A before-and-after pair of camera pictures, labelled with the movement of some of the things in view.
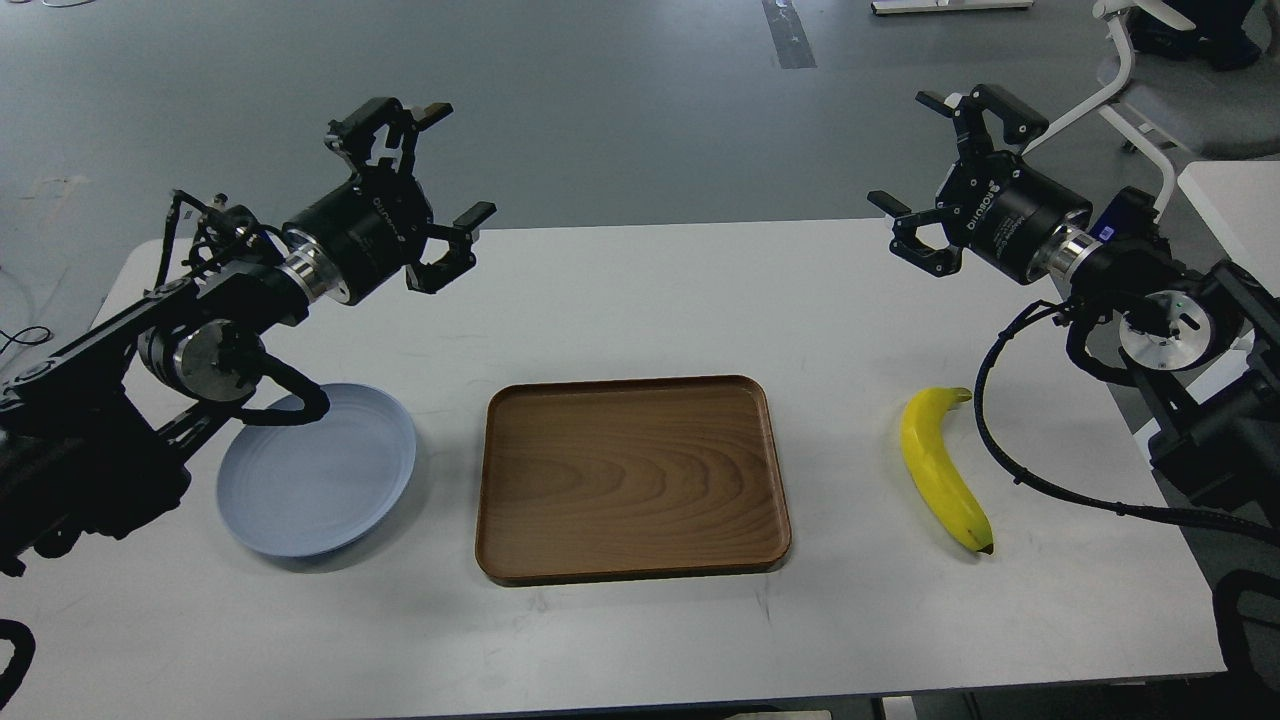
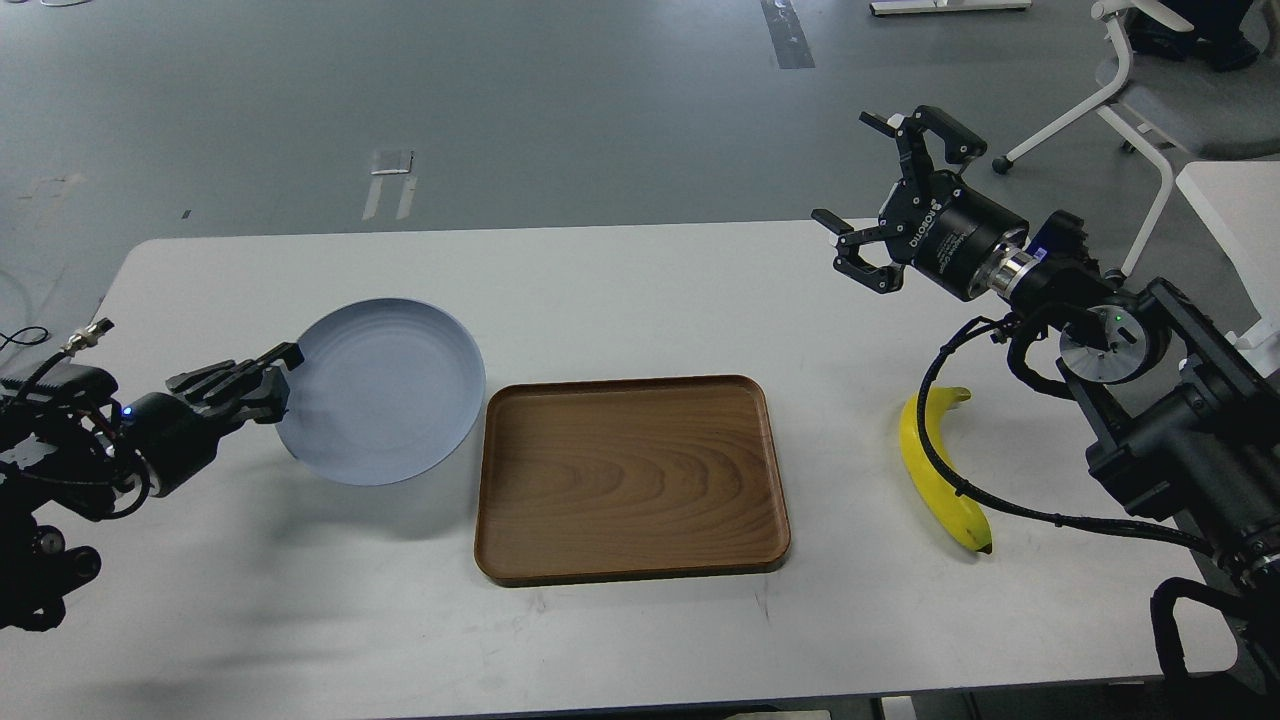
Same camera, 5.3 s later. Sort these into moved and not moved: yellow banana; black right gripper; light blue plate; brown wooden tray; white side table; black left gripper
Moved: black left gripper; black right gripper; light blue plate
Not moved: white side table; brown wooden tray; yellow banana
